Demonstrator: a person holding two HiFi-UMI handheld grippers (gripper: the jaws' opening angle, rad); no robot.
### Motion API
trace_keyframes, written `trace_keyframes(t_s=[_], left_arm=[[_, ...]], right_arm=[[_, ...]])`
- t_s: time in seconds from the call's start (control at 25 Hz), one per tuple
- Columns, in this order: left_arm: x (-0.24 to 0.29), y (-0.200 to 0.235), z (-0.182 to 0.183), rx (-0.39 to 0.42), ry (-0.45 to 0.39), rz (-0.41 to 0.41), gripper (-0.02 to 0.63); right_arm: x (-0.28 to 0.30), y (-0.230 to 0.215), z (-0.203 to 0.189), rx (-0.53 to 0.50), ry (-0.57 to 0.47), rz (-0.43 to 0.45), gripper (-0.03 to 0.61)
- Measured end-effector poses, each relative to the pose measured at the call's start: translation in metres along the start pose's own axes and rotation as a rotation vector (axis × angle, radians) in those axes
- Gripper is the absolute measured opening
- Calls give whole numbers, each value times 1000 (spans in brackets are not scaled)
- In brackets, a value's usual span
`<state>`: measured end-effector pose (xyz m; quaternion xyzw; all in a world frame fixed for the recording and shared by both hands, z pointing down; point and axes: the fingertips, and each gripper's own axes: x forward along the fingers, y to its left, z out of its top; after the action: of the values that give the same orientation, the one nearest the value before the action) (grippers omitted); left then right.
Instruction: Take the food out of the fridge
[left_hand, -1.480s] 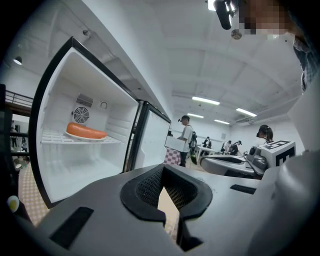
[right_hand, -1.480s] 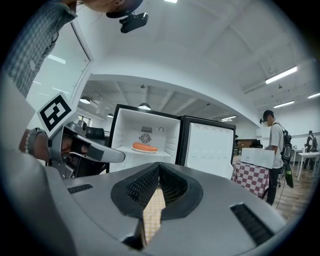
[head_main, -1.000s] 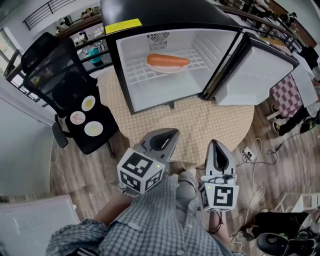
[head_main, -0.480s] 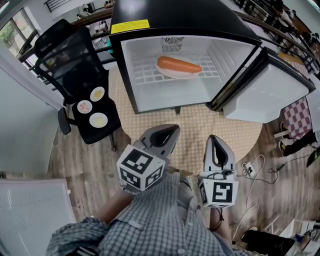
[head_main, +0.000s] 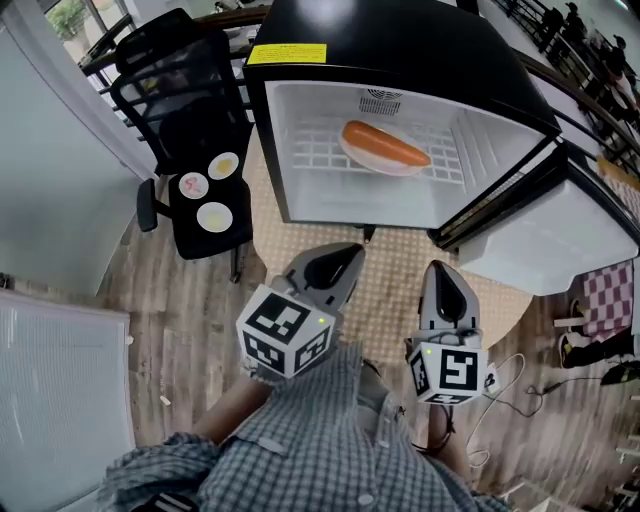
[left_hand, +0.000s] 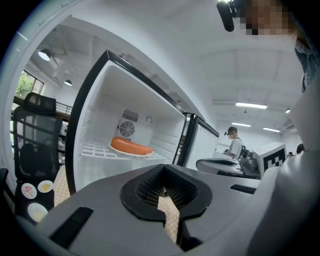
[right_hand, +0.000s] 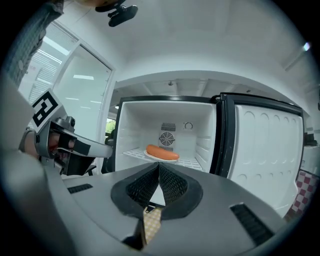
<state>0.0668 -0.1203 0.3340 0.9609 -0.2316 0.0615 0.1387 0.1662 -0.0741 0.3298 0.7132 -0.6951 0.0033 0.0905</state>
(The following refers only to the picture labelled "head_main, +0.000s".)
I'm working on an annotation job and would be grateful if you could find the red checked cloth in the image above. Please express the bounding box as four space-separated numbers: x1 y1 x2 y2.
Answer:
582 259 636 339

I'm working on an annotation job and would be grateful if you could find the white oval plate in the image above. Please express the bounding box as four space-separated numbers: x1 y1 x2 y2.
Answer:
338 122 426 178

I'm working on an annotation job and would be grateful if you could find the person's left forearm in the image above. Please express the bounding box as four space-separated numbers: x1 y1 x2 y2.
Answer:
193 372 276 446

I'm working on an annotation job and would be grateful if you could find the small plate with pale food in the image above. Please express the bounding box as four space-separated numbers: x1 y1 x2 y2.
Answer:
195 201 235 234

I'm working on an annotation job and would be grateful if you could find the orange carrot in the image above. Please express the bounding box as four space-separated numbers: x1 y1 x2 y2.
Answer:
341 119 432 169

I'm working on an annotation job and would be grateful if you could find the white ribbed panel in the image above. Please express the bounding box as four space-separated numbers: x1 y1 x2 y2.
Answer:
0 289 134 512

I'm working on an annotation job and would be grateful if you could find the small plate with red print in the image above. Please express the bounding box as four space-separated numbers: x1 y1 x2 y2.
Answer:
178 171 210 201

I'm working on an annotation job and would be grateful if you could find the dark cord bracelet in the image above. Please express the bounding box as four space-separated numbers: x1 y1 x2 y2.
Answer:
412 404 459 456

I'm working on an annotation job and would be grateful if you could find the white wire fridge shelf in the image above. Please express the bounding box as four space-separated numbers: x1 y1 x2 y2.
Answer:
287 117 466 186

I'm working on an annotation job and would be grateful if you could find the white cable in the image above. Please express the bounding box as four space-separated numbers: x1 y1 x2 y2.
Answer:
467 352 526 469

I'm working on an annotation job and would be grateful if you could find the white bead bracelet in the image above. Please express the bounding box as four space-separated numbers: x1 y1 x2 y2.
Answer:
241 357 281 386

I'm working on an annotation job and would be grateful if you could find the person's checked shirt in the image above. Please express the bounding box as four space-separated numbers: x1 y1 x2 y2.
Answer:
97 339 511 512

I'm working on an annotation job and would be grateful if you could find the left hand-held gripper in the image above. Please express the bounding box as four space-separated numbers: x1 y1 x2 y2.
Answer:
235 242 366 380

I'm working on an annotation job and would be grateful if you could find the black railing with wooden handrail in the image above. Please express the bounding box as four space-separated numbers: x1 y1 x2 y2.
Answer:
79 7 271 131

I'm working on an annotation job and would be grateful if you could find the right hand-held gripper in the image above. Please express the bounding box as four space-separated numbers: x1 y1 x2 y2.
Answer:
403 259 489 405

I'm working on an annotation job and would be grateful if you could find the black office chair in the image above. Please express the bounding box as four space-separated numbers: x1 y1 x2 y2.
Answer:
109 7 256 284

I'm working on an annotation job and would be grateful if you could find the black mini fridge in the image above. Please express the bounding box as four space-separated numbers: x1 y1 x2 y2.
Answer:
242 0 640 296

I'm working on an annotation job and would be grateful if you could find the small plate with yellow food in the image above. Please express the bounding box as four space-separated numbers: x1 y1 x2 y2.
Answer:
207 151 241 180

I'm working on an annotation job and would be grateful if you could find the black cable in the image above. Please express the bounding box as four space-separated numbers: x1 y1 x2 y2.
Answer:
487 374 616 419

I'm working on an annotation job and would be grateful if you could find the person's right forearm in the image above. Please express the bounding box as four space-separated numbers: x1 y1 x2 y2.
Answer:
424 402 474 484

